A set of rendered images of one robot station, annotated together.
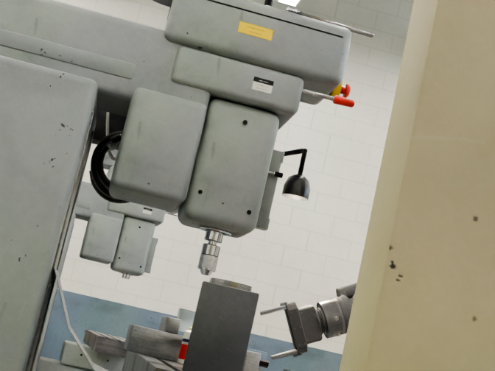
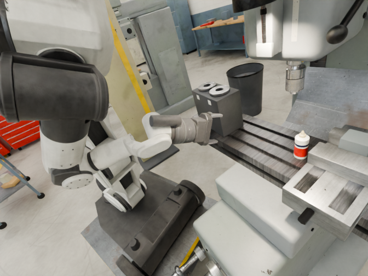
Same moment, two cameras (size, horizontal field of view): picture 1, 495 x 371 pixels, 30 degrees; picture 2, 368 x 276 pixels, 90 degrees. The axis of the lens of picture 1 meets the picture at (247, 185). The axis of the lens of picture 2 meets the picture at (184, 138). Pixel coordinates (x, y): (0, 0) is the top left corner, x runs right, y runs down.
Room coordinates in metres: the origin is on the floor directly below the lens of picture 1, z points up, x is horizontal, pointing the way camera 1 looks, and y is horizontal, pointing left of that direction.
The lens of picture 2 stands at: (2.72, -0.41, 1.48)
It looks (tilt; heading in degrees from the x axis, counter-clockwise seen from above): 34 degrees down; 165
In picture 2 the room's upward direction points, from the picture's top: 19 degrees counter-clockwise
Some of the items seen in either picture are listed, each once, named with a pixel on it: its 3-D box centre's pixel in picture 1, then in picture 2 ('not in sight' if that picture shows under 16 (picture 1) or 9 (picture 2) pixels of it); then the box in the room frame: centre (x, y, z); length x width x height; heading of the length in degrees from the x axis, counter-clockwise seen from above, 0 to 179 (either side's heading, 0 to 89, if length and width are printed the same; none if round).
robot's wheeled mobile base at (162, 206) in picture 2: not in sight; (134, 201); (1.82, -0.62, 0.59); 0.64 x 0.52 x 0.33; 27
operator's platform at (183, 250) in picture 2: not in sight; (156, 231); (1.83, -0.62, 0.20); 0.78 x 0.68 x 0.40; 27
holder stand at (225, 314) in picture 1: (220, 329); (216, 106); (2.01, -0.01, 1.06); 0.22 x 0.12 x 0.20; 1
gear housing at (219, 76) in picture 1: (231, 90); not in sight; (2.36, 0.10, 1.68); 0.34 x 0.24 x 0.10; 98
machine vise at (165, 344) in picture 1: (193, 344); (346, 167); (2.54, 0.05, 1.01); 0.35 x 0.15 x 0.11; 99
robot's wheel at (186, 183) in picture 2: not in sight; (191, 193); (1.92, -0.27, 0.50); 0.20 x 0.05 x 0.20; 27
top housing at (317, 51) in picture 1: (252, 46); not in sight; (2.36, 0.07, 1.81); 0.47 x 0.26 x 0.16; 98
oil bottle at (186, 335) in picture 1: (189, 343); (301, 143); (2.41, 0.06, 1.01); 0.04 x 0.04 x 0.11
